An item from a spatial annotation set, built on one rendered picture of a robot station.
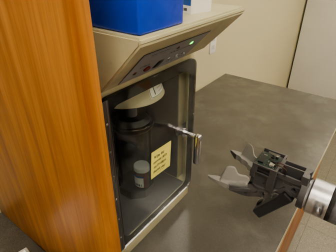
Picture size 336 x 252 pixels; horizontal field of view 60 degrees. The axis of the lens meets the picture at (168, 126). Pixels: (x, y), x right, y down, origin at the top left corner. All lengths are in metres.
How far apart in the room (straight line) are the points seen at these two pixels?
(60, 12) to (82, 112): 0.12
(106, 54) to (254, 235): 0.64
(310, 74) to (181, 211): 2.92
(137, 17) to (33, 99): 0.20
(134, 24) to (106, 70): 0.09
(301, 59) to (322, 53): 0.22
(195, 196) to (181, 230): 0.14
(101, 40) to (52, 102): 0.11
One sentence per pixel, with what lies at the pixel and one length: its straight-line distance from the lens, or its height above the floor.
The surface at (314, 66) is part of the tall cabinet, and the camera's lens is 3.59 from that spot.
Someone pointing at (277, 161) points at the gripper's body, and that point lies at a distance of 0.68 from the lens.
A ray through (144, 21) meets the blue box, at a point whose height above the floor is 1.53.
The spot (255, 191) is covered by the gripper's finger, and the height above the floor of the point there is 1.15.
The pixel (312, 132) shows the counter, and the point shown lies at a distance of 1.39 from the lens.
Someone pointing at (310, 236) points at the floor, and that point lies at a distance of 2.25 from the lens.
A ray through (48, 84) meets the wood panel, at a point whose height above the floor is 1.45.
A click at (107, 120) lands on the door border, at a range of 0.52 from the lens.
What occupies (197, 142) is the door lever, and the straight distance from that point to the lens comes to 0.74.
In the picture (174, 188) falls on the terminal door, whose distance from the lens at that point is 0.83.
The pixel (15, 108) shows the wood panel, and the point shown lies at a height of 1.38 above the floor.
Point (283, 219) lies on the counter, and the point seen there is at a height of 0.94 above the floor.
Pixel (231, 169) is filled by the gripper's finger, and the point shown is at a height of 1.19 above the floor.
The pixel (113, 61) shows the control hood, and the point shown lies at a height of 1.47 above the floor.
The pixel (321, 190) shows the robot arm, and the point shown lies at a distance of 0.66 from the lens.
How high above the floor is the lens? 1.60
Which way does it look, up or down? 31 degrees down
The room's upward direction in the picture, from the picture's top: straight up
